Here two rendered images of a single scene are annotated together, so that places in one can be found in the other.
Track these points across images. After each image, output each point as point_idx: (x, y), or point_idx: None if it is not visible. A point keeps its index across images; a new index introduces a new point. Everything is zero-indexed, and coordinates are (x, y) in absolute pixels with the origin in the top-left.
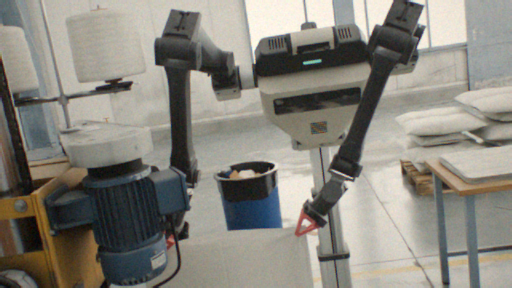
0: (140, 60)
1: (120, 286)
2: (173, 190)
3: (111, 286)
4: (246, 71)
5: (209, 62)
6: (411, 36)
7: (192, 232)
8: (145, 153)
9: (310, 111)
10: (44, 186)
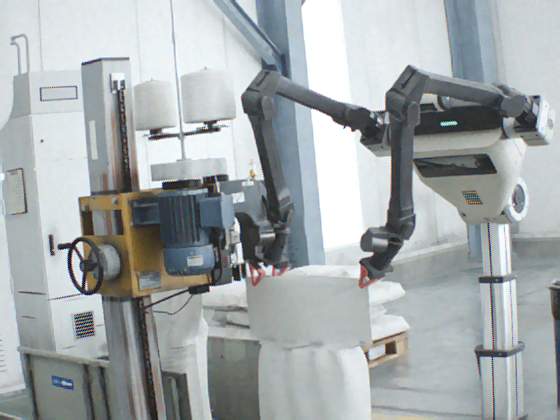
0: (221, 108)
1: (416, 403)
2: (211, 209)
3: (407, 402)
4: None
5: (326, 114)
6: (408, 101)
7: (551, 367)
8: (190, 176)
9: (453, 176)
10: (135, 192)
